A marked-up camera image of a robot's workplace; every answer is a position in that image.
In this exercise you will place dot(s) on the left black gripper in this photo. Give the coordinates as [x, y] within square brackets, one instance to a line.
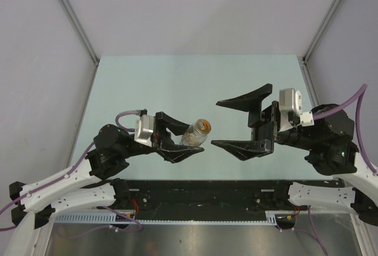
[162, 141]

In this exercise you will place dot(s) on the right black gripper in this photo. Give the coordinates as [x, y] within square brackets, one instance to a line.
[263, 123]

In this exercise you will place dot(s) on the clear pill bottle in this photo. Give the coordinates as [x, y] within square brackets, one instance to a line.
[196, 134]

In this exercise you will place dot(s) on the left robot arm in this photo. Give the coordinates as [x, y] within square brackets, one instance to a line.
[91, 181]

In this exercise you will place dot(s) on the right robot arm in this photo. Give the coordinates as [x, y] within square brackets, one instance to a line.
[326, 132]

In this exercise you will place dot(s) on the aluminium front beam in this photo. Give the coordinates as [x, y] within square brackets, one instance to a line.
[325, 208]

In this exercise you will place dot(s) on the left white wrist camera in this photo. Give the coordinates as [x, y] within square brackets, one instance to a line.
[144, 130]

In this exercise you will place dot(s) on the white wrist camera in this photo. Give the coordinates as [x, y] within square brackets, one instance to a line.
[144, 130]
[291, 111]

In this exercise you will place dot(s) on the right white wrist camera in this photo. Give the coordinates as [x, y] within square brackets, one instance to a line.
[291, 111]

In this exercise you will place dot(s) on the right aluminium frame post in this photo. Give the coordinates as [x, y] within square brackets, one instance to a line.
[326, 21]

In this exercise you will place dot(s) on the aluminium frame post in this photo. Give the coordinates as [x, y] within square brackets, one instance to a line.
[79, 30]
[326, 21]

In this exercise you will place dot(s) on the left aluminium frame post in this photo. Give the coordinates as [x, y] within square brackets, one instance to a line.
[79, 30]

